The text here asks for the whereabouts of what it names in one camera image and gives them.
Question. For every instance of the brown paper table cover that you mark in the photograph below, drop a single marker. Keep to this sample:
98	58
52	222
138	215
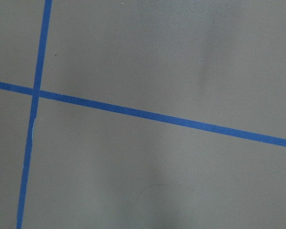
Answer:
130	97

